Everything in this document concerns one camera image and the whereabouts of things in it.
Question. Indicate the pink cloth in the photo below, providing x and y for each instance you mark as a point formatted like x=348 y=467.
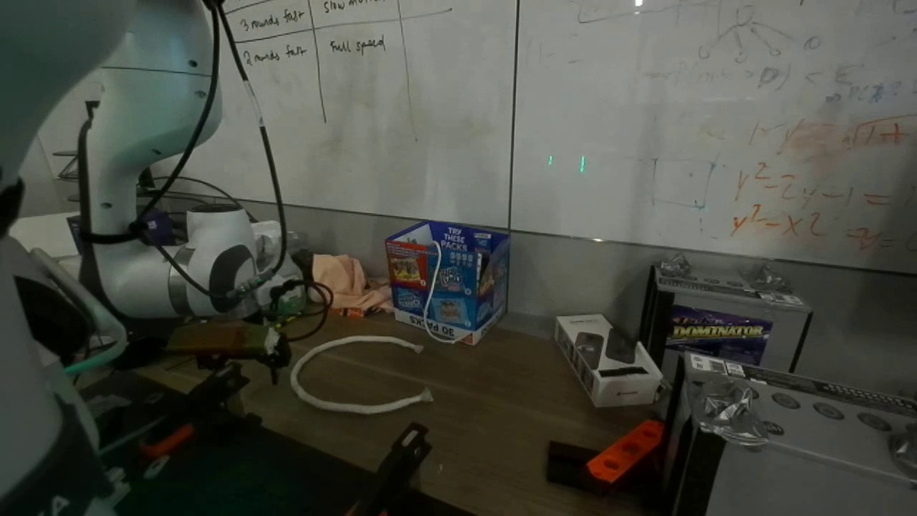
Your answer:
x=348 y=282

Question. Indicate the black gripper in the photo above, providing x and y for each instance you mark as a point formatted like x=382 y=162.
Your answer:
x=267 y=346

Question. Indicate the grey battery with foil terminals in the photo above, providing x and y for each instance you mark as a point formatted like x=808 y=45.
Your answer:
x=805 y=460

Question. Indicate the white product box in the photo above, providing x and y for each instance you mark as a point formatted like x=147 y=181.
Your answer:
x=613 y=383

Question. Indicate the tan wrist camera mount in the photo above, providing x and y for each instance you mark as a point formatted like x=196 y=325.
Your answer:
x=220 y=340

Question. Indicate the orange plastic block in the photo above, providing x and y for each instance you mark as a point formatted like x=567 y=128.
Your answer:
x=626 y=453

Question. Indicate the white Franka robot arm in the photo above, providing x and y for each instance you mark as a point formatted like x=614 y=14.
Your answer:
x=144 y=86

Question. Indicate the grey battery with Dominator label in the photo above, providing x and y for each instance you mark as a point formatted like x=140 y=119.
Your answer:
x=727 y=330

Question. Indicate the whiteboard panel with orange formulas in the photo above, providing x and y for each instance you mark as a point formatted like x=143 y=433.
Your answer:
x=669 y=116

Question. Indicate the blue snack cardboard box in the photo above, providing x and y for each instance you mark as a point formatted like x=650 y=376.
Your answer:
x=468 y=288

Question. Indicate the dark blue box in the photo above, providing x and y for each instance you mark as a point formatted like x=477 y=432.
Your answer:
x=160 y=229

